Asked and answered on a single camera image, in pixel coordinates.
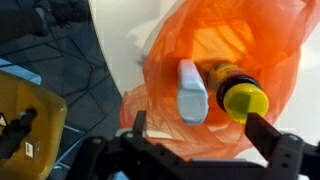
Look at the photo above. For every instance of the black object on chair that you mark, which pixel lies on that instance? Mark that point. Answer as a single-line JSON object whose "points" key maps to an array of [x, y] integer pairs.
{"points": [[15, 133]]}

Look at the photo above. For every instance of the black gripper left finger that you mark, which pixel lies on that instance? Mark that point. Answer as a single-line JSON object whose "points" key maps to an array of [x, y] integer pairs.
{"points": [[140, 122]]}

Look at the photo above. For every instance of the light blue box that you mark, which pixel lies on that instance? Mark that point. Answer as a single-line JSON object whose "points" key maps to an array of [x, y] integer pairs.
{"points": [[20, 71]]}

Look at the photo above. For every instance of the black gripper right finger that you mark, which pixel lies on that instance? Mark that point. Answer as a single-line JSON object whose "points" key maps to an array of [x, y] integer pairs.
{"points": [[266, 136]]}

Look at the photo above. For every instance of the dark bottle with yellow cap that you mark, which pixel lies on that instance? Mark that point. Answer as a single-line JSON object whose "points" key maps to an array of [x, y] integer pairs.
{"points": [[238, 95]]}

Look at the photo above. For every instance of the orange plastic bag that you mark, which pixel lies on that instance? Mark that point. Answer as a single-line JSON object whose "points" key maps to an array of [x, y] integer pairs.
{"points": [[230, 36]]}

